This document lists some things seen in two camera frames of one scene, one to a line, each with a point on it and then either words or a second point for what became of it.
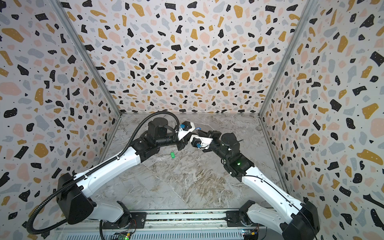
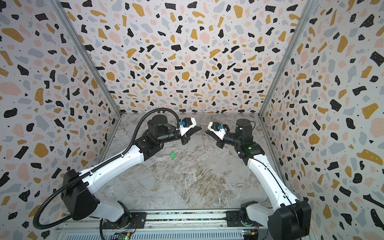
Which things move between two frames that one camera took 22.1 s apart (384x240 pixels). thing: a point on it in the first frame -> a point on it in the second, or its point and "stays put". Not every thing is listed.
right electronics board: (250, 234) stays put
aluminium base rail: (214, 224) stays put
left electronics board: (123, 235) stays put
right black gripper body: (212, 136) -> (222, 141)
